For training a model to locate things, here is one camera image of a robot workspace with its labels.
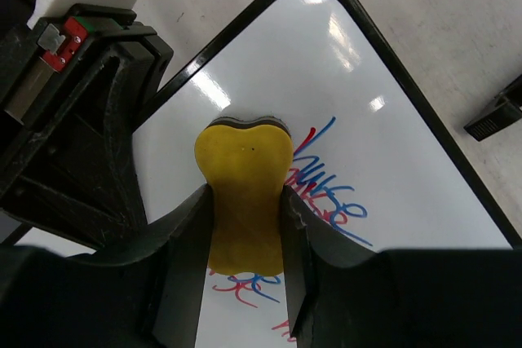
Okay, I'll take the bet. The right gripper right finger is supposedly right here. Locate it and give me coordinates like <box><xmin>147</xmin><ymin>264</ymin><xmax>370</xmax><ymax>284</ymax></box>
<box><xmin>280</xmin><ymin>187</ymin><xmax>521</xmax><ymax>347</ymax></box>

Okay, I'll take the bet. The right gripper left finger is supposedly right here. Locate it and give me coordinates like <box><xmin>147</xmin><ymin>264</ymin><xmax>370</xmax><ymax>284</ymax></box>
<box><xmin>1</xmin><ymin>185</ymin><xmax>214</xmax><ymax>347</ymax></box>

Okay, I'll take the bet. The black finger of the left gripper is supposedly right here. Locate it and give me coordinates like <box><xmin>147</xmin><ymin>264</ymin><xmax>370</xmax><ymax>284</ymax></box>
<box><xmin>464</xmin><ymin>76</ymin><xmax>521</xmax><ymax>141</ymax></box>

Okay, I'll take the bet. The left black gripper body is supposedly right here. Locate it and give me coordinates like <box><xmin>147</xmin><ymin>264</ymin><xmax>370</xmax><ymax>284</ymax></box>
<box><xmin>1</xmin><ymin>3</ymin><xmax>173</xmax><ymax>249</ymax></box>

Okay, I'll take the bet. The white whiteboard black frame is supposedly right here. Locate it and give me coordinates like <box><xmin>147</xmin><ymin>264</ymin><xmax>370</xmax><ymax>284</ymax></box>
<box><xmin>0</xmin><ymin>0</ymin><xmax>522</xmax><ymax>348</ymax></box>

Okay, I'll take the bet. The yellow bone-shaped eraser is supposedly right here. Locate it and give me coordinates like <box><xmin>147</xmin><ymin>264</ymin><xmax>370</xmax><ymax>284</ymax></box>
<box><xmin>194</xmin><ymin>117</ymin><xmax>294</xmax><ymax>276</ymax></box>

